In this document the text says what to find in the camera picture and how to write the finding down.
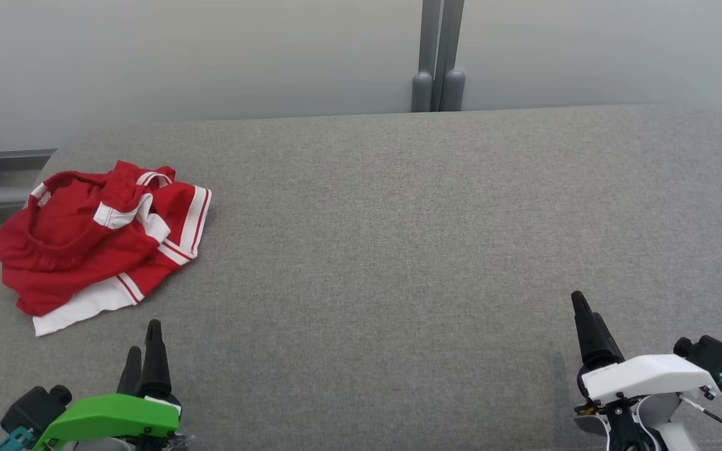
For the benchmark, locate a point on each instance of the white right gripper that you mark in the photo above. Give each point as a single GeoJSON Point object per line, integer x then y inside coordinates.
{"type": "Point", "coordinates": [649, 376]}

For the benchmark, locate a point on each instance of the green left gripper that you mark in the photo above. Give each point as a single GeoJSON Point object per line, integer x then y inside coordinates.
{"type": "Point", "coordinates": [110, 416]}

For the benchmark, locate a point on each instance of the red and white jersey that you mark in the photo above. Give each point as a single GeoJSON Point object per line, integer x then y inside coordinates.
{"type": "Point", "coordinates": [85, 307]}

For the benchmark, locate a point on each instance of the red shorts with white stripe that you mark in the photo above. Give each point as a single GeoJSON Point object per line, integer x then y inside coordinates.
{"type": "Point", "coordinates": [54, 219]}

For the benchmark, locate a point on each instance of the grey fabric sofa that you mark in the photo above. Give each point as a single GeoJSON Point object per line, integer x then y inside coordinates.
{"type": "Point", "coordinates": [398, 250]}

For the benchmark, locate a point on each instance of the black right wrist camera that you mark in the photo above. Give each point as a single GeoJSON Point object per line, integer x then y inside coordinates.
{"type": "Point", "coordinates": [712, 357]}

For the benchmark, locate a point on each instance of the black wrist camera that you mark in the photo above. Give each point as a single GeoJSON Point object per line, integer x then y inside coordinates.
{"type": "Point", "coordinates": [712, 357]}
{"type": "Point", "coordinates": [32, 407]}

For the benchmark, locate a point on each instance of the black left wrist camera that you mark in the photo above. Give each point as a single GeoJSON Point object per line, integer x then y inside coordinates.
{"type": "Point", "coordinates": [32, 407]}

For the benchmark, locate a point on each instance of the grey partition post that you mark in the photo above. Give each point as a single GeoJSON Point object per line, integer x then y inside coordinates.
{"type": "Point", "coordinates": [439, 56]}

